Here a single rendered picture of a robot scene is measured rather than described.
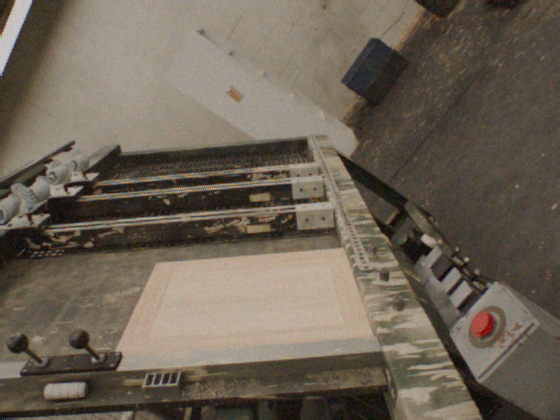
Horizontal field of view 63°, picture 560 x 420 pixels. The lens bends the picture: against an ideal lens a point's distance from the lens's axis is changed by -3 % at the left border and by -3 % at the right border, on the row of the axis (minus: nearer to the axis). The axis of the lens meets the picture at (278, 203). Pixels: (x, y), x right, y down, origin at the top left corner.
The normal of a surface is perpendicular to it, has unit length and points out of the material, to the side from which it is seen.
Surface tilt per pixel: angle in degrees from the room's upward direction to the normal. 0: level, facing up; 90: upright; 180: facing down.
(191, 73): 90
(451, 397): 51
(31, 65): 90
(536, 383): 90
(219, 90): 90
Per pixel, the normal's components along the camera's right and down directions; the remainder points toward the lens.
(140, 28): -0.02, 0.40
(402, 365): -0.08, -0.93
